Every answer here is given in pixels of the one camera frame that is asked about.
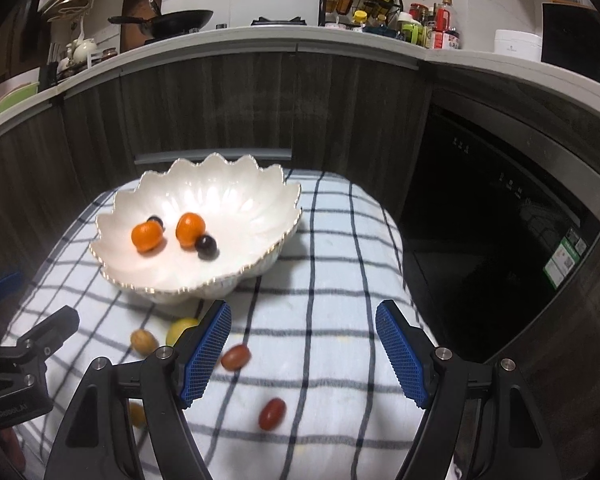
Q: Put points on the dark sauce bottle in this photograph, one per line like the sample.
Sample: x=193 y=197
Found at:
x=432 y=27

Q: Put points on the yellow-cap bottle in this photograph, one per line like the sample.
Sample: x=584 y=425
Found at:
x=361 y=16

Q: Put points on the small dark jar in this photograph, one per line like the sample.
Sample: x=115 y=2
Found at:
x=109 y=54

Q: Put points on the brown longan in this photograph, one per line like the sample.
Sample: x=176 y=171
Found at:
x=144 y=341
x=137 y=414

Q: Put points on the wooden wall rack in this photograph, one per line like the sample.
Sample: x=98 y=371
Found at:
x=70 y=2

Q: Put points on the white round container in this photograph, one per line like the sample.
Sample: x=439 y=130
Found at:
x=517 y=46

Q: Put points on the red-lid jar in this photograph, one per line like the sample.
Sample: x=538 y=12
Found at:
x=418 y=12

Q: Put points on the black built-in dishwasher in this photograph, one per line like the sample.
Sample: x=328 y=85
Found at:
x=490 y=220

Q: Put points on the black knife block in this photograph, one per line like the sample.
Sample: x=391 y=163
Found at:
x=50 y=72

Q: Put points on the black wok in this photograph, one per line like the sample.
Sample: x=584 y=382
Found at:
x=180 y=20

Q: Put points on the person's left hand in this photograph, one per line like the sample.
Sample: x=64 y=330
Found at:
x=14 y=449

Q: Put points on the brown wooden cutting board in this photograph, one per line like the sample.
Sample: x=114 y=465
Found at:
x=135 y=10

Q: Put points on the green basin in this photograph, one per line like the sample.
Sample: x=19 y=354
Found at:
x=15 y=97

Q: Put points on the black microwave oven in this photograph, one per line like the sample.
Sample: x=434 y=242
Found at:
x=575 y=35

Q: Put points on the white teapot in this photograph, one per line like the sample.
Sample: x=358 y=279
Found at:
x=85 y=49

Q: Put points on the red grape tomato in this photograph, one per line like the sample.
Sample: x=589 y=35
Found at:
x=236 y=358
x=272 y=414

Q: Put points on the white scalloped ceramic bowl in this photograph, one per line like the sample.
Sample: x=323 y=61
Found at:
x=230 y=200

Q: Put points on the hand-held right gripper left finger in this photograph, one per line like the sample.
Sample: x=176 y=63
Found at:
x=205 y=355

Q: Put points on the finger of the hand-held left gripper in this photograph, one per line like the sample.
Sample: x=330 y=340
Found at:
x=55 y=327
x=0 y=285

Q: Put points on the black gas stove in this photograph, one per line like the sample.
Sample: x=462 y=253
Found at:
x=280 y=21

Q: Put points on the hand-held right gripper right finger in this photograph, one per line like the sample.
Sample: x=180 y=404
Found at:
x=400 y=355

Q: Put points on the yellow-green round fruit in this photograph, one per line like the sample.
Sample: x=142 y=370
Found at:
x=179 y=330

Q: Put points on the blueberry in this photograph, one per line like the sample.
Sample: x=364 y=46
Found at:
x=155 y=219

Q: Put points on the dark purple grape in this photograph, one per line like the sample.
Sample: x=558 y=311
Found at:
x=206 y=247

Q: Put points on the blue checked white cloth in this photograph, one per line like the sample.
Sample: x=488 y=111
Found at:
x=320 y=270

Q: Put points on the large orange mandarin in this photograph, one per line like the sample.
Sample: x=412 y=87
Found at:
x=147 y=236

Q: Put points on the dark wood base cabinets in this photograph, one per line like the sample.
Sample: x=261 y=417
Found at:
x=180 y=100

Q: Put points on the small orange mandarin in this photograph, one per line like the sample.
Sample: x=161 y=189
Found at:
x=189 y=229

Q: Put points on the red drink bottle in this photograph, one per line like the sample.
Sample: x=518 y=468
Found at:
x=447 y=22

